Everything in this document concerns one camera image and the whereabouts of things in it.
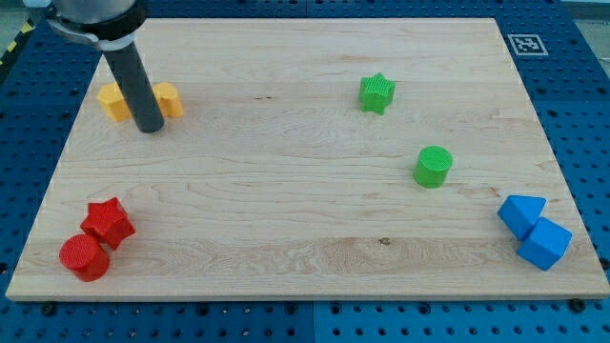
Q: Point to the green cylinder block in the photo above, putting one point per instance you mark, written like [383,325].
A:
[432,167]

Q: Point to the blue triangle block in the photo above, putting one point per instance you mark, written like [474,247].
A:
[520,213]

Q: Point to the yellow heart block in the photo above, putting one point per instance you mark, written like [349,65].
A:
[168,99]

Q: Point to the red cylinder block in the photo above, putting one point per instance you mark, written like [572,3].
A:
[83,255]

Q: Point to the red star block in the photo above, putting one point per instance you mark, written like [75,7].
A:
[109,222]

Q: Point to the yellow hexagon block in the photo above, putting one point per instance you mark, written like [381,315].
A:
[113,102]

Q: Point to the white fiducial marker tag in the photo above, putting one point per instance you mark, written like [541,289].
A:
[527,45]

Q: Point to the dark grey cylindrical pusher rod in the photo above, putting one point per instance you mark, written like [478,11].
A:
[130,75]

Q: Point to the light wooden board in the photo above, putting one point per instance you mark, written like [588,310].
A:
[274,184]

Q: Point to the blue cube block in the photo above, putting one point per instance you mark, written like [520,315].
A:
[545,245]

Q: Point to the green star block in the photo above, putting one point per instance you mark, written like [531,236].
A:
[376,93]

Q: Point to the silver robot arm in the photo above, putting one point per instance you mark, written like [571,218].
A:
[109,26]

